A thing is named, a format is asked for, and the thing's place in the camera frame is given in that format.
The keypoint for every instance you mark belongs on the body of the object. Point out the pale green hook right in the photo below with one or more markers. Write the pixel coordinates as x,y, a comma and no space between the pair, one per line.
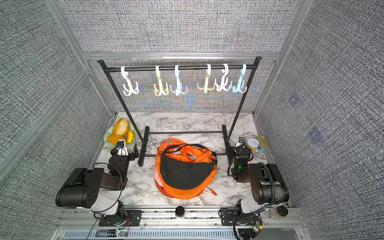
205,88

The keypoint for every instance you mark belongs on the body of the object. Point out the black clothes rack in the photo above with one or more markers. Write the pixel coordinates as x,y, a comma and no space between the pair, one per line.
178,117

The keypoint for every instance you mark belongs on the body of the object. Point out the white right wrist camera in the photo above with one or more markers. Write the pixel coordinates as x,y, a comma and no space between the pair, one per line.
241,142

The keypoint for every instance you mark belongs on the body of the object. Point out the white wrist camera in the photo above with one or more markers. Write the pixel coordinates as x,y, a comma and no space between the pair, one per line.
121,147
241,142

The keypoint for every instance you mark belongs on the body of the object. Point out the black knob on rail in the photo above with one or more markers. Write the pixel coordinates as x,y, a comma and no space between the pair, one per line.
180,212

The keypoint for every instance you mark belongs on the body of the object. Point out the orange mango slice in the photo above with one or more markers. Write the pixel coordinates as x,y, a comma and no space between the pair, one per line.
113,139

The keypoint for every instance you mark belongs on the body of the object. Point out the tin can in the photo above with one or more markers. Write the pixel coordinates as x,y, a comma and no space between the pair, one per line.
253,144

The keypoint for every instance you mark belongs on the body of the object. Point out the pink and red sling bag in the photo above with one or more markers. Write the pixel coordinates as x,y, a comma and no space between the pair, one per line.
210,190

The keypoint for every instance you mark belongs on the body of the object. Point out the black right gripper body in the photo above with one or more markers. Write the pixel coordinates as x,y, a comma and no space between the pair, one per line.
232,154

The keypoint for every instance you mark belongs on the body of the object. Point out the light green plate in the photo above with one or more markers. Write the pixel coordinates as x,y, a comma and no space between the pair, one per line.
109,133

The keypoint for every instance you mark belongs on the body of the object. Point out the white hook far left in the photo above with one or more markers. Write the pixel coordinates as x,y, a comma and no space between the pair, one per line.
129,89

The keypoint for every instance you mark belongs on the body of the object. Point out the black knob right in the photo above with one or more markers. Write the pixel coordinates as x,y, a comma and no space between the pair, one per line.
282,211

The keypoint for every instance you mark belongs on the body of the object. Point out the pale green hook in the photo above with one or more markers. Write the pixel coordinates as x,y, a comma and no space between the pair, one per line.
160,90
205,88

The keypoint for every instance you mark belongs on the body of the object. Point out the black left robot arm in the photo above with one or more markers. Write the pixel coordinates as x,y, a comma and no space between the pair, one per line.
82,187

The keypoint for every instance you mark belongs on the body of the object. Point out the light blue hook far right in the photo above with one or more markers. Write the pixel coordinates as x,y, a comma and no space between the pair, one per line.
241,82

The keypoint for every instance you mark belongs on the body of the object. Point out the black sling bag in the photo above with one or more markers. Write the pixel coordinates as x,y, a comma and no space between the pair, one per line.
186,166

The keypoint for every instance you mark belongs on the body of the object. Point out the orange sling bag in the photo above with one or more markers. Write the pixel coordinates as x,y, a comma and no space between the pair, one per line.
158,178

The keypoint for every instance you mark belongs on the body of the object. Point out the white hook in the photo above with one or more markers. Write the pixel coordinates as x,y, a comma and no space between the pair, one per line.
222,85
129,89

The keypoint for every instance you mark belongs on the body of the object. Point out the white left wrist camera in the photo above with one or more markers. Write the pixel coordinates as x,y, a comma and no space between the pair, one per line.
121,147

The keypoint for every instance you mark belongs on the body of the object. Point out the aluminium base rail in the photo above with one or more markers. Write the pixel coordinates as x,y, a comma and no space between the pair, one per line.
161,223

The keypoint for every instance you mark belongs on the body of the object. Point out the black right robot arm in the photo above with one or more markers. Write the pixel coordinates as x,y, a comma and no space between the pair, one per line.
268,187

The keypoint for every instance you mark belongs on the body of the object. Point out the white hook right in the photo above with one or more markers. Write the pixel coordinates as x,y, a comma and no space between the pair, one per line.
222,85

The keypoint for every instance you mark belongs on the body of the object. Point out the yellow fruit piece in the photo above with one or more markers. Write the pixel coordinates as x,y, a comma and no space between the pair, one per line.
130,137

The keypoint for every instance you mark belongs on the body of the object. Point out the light blue hook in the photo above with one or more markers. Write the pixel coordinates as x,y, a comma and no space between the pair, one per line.
178,90
241,82

